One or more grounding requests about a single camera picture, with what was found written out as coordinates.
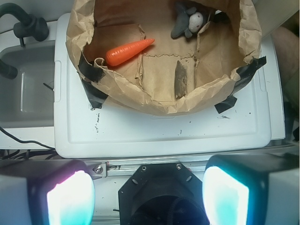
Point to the black tape left strip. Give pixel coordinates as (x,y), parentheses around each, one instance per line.
(91,75)

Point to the white sink basin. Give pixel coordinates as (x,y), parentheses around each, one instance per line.
(27,101)

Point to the brown paper bag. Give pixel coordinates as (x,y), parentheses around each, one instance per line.
(171,76)

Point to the black tape right strip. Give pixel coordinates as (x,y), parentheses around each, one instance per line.
(246,74)

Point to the grey and white plush toy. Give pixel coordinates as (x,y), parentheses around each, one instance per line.
(188,21)

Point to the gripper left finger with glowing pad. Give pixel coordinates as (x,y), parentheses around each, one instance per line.
(46,192)

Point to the aluminium frame rail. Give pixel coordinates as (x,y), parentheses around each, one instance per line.
(126,167)

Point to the black tape strip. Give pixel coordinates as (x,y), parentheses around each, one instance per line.
(246,74)
(91,75)

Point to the white plastic bin lid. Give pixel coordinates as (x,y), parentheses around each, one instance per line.
(113,131)

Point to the black faucet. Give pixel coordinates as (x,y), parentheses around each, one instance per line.
(28,25)

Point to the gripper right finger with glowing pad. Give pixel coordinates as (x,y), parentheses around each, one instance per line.
(258,189)

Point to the orange plastic carrot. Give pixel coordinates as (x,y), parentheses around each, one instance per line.
(123,53)

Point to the black octagonal mount plate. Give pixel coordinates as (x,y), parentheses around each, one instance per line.
(162,194)

